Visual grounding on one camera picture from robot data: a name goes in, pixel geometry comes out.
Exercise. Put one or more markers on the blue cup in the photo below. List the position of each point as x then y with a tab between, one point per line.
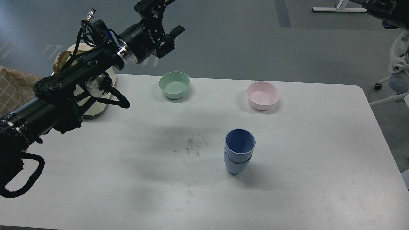
239	145
235	163

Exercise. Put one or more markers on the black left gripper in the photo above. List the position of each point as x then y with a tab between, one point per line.
147	37

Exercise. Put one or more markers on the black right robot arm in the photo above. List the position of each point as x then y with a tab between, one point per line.
394	13

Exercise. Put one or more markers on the left toast slice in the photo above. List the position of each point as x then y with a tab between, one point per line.
60	61

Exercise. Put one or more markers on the right toast slice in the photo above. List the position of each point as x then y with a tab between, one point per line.
73	60

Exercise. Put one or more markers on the toast slice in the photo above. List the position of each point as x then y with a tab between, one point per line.
60	61
73	60

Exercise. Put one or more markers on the pink bowl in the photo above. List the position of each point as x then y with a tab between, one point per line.
262	95

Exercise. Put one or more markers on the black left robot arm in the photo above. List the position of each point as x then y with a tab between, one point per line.
62	99

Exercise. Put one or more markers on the green bowl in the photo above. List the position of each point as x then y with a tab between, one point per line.
174	85

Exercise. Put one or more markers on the beige checkered cloth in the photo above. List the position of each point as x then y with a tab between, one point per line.
16	88

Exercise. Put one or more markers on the white desk foot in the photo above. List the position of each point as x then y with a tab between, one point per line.
340	7

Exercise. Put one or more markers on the cream white toaster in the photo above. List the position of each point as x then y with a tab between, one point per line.
97	108

